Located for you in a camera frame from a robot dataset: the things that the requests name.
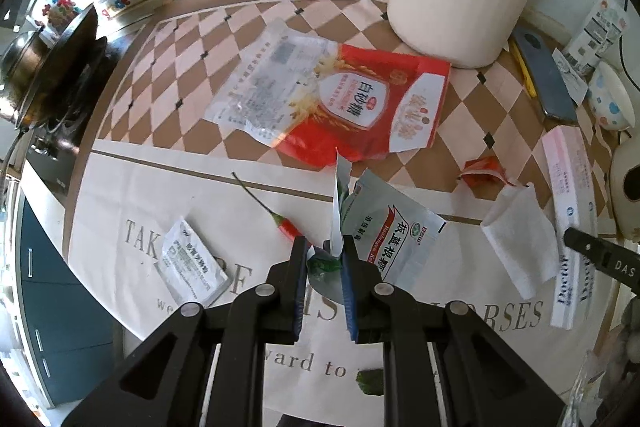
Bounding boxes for white tissue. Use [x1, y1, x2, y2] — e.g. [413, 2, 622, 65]
[480, 182, 562, 301]

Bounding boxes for red and white sugar bag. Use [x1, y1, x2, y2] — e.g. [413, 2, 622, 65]
[205, 19, 453, 168]

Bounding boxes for white round appliance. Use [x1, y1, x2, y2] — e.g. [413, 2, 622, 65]
[607, 139, 640, 244]

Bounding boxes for red chili pepper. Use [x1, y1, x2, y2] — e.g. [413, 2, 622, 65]
[231, 172, 302, 242]

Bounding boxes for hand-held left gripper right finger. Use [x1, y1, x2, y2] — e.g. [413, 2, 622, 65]
[340, 238, 581, 427]

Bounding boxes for black gas stove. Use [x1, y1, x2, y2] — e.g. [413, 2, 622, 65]
[20, 57, 121, 202]

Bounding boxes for torn grey green-label sachet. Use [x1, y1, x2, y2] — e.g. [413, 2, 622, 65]
[330, 147, 447, 304]

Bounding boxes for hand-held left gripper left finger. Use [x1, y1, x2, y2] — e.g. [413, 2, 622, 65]
[62, 237, 311, 427]

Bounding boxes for blue-grey smartphone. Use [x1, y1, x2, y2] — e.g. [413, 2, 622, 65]
[510, 26, 580, 126]

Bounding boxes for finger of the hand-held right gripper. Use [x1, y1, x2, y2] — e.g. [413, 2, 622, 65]
[564, 227, 640, 296]

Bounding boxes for white pink toothpaste box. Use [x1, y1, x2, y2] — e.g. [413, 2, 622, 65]
[542, 126, 599, 331]

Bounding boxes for yellow pencil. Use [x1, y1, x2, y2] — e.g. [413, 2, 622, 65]
[507, 39, 539, 100]

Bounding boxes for crumpled red wrapper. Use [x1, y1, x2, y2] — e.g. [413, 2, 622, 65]
[459, 156, 522, 190]

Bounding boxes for white dotted bowl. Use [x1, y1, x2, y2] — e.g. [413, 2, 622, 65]
[587, 61, 637, 132]

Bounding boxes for green leaf scrap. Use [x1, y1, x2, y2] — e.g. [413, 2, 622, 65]
[355, 369, 387, 397]
[307, 251, 345, 279]

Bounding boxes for metal wok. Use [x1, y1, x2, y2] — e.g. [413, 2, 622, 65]
[0, 4, 109, 128]

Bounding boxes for blue cabinet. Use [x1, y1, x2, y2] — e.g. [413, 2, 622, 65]
[9, 185, 117, 409]

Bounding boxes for small printed paper slip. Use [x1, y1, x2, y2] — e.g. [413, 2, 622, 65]
[552, 49, 592, 106]

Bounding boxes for checkered printed tablecloth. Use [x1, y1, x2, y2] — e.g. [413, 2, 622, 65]
[65, 0, 621, 413]

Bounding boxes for white printed sachet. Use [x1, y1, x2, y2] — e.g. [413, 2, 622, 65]
[159, 217, 231, 306]

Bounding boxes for white printed paper packet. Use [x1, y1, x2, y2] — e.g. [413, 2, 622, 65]
[562, 0, 629, 68]

